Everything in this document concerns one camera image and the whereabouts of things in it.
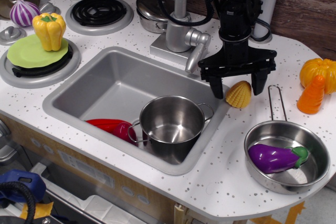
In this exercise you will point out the purple striped toy onion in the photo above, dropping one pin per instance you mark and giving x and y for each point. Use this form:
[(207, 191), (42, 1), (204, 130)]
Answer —
[(23, 12)]

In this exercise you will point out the small lidded steel pot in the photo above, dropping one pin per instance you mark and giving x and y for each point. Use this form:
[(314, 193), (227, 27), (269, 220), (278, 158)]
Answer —
[(151, 17)]

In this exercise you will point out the orange toy pumpkin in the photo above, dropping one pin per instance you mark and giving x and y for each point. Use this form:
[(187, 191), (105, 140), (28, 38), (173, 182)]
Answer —
[(314, 67)]

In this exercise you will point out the red toy pepper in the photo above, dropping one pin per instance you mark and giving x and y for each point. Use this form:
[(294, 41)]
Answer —
[(116, 127)]

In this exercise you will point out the purple toy eggplant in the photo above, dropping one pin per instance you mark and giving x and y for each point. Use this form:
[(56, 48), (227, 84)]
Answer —
[(270, 159)]

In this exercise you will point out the green plastic plate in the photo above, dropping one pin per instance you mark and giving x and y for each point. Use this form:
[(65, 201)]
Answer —
[(28, 52)]

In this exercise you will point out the blue clamp handle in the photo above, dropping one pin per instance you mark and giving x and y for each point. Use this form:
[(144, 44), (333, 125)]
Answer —
[(21, 186)]

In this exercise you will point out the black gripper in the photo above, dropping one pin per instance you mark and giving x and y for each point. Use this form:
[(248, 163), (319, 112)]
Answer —
[(235, 58)]

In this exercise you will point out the steel frying pan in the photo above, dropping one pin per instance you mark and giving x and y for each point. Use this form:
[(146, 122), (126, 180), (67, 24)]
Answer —
[(283, 133)]

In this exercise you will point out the steel pot in sink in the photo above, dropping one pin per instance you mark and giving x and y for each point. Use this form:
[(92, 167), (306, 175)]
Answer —
[(172, 124)]

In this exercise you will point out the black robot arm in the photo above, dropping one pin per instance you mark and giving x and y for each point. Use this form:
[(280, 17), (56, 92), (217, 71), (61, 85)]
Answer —
[(236, 16)]

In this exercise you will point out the yellow toy corn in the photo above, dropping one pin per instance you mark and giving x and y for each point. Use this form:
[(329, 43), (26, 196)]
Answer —
[(239, 95)]

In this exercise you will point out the grey vertical pole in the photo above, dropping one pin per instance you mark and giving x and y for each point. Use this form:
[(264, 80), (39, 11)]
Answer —
[(262, 30)]

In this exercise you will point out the orange toy carrot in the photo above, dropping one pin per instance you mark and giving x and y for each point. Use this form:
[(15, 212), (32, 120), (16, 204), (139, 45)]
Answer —
[(312, 96)]

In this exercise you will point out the silver toy faucet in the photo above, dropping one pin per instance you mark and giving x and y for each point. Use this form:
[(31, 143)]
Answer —
[(184, 45)]

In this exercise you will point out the back right stove burner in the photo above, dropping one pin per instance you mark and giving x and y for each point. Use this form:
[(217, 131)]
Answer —
[(99, 17)]

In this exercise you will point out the yellow toy bell pepper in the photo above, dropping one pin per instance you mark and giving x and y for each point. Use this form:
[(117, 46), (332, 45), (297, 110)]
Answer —
[(49, 28)]

